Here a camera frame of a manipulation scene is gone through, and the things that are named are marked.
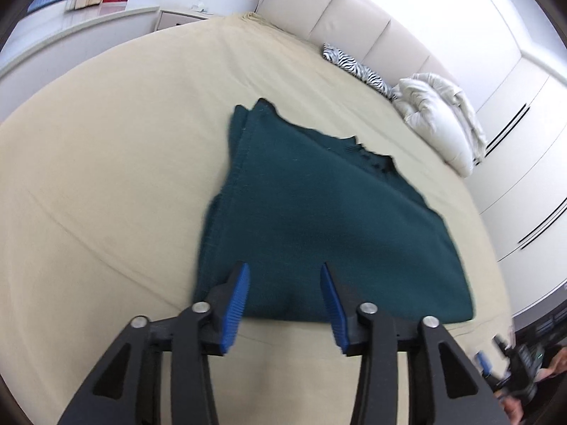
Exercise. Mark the zebra print pillow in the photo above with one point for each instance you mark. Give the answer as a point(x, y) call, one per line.
point(354, 68)

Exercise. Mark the cream padded headboard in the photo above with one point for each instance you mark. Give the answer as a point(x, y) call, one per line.
point(354, 13)

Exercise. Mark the white window ledge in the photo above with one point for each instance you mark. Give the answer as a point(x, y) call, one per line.
point(66, 40)

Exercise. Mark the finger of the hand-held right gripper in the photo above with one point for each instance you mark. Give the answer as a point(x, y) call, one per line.
point(483, 364)
point(504, 349)

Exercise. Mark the white wardrobe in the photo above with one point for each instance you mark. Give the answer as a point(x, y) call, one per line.
point(522, 119)

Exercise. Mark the person's right hand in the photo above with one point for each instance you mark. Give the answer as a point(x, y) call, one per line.
point(514, 411)

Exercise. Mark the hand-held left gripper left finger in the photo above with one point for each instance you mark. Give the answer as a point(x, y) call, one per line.
point(234, 305)

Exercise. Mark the dark green sweater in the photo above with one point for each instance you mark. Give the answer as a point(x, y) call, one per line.
point(336, 221)

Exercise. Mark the bed with beige sheet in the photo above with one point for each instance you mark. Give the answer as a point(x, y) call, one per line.
point(110, 164)

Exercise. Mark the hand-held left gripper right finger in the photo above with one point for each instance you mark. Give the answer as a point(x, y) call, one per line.
point(334, 310)

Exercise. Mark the white nightstand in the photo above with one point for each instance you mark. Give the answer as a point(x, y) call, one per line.
point(181, 20)

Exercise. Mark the white folded duvet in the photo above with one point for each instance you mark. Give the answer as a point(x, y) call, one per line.
point(443, 119)

